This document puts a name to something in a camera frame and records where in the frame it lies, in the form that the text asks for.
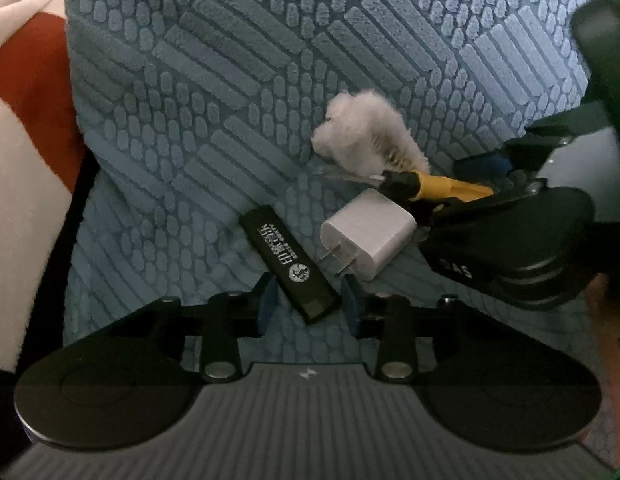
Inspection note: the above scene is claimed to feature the yellow black screwdriver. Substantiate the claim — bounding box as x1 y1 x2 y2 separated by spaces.
318 164 496 206

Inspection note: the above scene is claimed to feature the black lighter with print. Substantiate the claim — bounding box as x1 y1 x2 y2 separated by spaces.
239 206 340 325

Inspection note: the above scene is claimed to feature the white USB charger plug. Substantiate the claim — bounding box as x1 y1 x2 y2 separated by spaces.
319 188 416 281

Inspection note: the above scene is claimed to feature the red white black blanket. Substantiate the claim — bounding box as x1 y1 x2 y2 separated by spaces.
0 0 84 372

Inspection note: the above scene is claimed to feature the blue textured sofa cover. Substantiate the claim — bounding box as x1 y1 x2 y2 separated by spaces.
59 0 620 461

